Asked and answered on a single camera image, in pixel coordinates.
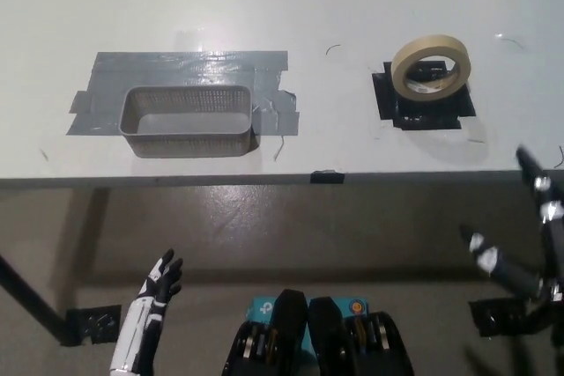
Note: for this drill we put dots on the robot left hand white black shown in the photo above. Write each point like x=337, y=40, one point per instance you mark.
x=162, y=281

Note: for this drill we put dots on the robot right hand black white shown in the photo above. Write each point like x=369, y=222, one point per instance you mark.
x=506, y=268

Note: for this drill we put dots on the beige masking tape roll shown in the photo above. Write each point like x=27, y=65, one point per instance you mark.
x=407, y=63

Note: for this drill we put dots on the teal box on robot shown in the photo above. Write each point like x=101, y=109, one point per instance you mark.
x=264, y=307

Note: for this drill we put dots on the small grey mesh container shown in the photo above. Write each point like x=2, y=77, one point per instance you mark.
x=185, y=147

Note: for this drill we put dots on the black tape patch square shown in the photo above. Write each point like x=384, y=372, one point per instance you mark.
x=423, y=116

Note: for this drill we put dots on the grey duct tape patch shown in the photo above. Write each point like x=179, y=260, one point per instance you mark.
x=189, y=65

